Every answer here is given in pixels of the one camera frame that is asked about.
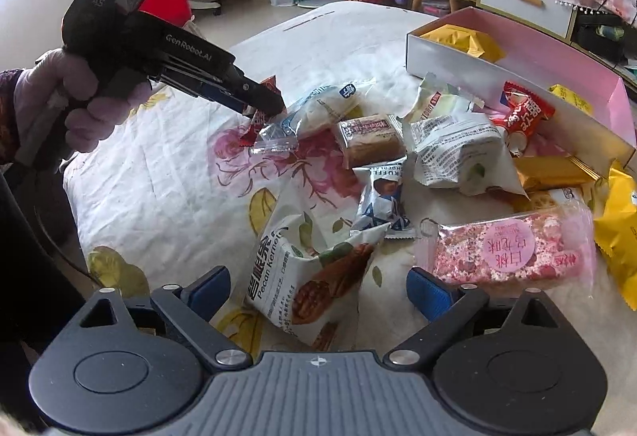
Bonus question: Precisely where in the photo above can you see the pink nougat bar packet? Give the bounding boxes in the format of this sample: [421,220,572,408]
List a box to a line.
[423,204,598,297]

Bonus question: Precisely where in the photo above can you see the person's left hand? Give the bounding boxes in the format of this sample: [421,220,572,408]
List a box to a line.
[14,49,152,153]

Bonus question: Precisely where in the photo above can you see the white pecan print packet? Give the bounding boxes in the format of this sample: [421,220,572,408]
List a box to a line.
[244,177,391,351]

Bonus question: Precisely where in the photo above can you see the person's left forearm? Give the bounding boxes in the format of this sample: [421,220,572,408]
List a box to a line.
[0,68,25,168]

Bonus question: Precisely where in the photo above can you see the pale green snack packet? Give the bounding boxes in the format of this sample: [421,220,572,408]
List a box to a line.
[402,72,485,123]

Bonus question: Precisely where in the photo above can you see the large yellow snack packet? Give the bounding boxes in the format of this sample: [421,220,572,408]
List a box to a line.
[420,24,503,63]

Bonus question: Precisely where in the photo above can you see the orange gold snack packet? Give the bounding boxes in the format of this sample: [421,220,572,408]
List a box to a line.
[512,154,605,192]

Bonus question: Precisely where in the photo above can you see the pink cardboard box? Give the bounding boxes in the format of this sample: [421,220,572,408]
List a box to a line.
[405,7,633,178]

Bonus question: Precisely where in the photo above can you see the red snack packet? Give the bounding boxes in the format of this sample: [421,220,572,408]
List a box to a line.
[238,74,279,147]

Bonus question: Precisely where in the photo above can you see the person's dark clothing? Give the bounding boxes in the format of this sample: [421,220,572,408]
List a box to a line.
[0,167,88,417]

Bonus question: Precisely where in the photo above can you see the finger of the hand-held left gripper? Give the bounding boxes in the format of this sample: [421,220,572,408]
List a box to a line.
[230,70,288,119]
[191,78,250,115]

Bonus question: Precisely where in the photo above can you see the white snack packet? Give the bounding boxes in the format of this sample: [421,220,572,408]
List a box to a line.
[410,111,528,198]

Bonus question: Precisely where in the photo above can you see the brown cake packet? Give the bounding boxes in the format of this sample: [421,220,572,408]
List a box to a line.
[336,114,406,169]

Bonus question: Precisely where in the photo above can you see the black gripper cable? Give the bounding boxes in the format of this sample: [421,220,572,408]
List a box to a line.
[35,209,95,278]

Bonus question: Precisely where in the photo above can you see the red white candy packet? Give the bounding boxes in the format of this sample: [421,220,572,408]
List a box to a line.
[490,82,555,153]

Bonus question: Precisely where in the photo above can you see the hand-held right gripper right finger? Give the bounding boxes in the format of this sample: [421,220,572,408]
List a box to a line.
[388,267,561,366]

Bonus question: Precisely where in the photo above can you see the small yellow snack packet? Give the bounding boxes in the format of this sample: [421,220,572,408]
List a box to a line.
[549,85,594,115]

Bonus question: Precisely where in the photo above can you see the clear biscuit packet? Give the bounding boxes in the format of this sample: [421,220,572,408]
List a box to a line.
[528,187,590,213]

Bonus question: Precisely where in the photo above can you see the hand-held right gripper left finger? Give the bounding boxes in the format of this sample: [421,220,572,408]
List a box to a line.
[80,266,252,368]

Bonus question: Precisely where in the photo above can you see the clear white bread packet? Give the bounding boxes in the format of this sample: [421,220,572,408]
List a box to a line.
[253,78,376,154]

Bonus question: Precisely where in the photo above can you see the silver blue chocolate packet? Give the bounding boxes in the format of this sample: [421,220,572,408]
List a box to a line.
[350,156,416,240]

